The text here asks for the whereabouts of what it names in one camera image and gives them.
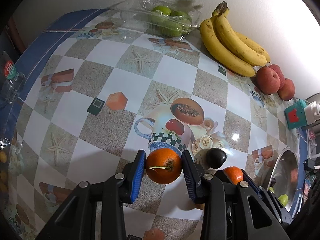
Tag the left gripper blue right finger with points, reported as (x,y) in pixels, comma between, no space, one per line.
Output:
(205,188)

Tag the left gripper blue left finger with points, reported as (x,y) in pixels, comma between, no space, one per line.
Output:
(122,188)

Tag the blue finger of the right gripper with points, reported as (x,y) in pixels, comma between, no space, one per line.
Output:
(271,201)

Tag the large green fruit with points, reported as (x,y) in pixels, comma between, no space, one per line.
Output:
(284,199)

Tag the small tan longan fruit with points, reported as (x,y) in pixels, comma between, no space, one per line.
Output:
(191,205)

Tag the small orange tangerine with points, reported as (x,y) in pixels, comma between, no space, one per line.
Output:
(234,174)

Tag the orange tangerine back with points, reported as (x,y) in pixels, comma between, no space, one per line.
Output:
(163,166)

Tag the clear tray of green fruits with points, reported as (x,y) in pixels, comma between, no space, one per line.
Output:
(167,19)

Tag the large stainless steel basin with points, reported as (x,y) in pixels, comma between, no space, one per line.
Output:
(283,176)

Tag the black power adapter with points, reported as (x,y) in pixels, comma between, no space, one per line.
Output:
(310,165)

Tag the teal plastic box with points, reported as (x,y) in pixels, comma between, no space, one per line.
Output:
(296,116)

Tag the checkered printed tablecloth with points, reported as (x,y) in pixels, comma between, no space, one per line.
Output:
(96,93)

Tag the red apple by box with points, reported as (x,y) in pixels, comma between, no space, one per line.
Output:
(287,92)

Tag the peach near bananas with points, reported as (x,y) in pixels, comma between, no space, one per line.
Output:
(267,80)

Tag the red apple middle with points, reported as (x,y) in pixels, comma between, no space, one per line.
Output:
(277,69)

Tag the yellow banana bunch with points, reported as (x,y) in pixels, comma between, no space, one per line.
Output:
(235,51)

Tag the clear plastic container with label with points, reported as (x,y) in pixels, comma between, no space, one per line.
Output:
(12,80)

